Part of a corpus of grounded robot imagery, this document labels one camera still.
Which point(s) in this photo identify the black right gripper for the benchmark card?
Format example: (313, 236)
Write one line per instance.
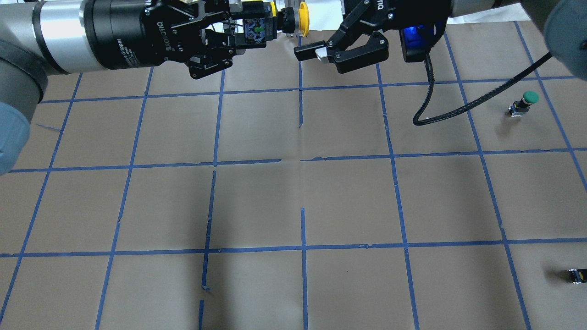
(389, 13)

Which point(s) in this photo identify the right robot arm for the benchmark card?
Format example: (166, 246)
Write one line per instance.
(562, 23)

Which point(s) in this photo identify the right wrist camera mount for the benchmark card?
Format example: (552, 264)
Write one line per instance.
(418, 41)

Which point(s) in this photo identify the red-green push button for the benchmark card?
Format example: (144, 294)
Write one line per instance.
(520, 107)

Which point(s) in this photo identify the yellow push button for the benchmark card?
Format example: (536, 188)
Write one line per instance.
(262, 21)

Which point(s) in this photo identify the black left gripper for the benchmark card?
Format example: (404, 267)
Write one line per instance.
(120, 32)

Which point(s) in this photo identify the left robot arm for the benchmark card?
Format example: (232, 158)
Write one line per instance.
(41, 38)

